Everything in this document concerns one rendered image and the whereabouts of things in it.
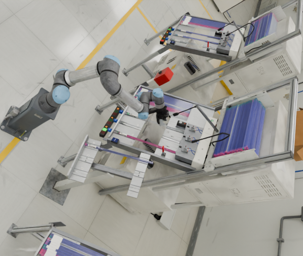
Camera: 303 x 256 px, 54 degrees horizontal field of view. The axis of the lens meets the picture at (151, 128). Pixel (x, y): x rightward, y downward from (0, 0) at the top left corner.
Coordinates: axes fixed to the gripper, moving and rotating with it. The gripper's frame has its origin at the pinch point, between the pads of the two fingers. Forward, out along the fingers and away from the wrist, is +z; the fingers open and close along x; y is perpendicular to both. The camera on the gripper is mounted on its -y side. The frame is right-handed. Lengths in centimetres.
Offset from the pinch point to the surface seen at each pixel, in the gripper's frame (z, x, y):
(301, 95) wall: 125, 217, 124
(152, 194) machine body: 59, -32, -4
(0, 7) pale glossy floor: -75, 43, -163
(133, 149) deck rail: -1.5, -32.0, -10.3
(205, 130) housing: 1.5, 2.2, 37.1
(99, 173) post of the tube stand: 1, -58, -27
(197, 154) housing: 1.4, -22.5, 36.9
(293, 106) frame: -30, 6, 95
